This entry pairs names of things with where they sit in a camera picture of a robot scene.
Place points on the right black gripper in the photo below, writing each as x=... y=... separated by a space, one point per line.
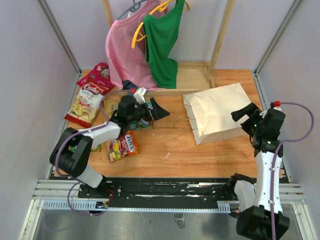
x=248 y=110

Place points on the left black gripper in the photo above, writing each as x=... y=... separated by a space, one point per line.
x=157 y=112

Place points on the teal Fox's candy bag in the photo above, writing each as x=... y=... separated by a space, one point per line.
x=141 y=125

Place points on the beige paper bag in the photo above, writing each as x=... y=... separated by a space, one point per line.
x=209 y=113

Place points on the teal chips snack bag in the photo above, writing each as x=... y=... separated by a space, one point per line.
x=109 y=106

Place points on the orange candy bag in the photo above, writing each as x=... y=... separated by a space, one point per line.
x=122 y=147

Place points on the pink REAL snack bag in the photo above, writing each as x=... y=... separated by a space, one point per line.
x=98 y=80

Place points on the red Chulpi snack bag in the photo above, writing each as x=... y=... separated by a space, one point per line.
x=85 y=107

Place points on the green Fox's candy bag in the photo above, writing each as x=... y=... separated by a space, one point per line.
x=95 y=149

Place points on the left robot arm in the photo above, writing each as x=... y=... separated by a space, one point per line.
x=75 y=164

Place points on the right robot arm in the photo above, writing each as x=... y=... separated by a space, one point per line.
x=261 y=216

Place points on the blue cloth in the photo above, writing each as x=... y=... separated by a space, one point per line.
x=128 y=85

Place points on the wooden clothes rack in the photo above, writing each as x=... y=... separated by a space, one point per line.
x=192 y=76

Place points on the pink mesh shirt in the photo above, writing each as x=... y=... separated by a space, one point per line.
x=125 y=62

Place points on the green tank top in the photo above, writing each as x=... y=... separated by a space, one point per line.
x=161 y=36

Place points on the grey-blue clothes hanger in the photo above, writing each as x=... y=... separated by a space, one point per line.
x=133 y=8

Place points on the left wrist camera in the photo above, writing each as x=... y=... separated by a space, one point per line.
x=139 y=94

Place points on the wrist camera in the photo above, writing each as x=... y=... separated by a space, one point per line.
x=273 y=105
x=139 y=94

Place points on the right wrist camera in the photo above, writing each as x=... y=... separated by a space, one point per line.
x=273 y=105

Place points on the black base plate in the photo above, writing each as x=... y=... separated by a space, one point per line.
x=162 y=192

